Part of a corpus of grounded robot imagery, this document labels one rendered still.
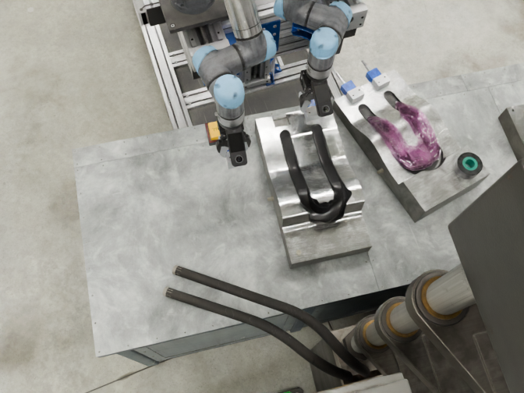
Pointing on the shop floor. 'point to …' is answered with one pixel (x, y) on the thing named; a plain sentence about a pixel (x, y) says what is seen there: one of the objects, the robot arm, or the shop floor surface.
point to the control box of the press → (388, 384)
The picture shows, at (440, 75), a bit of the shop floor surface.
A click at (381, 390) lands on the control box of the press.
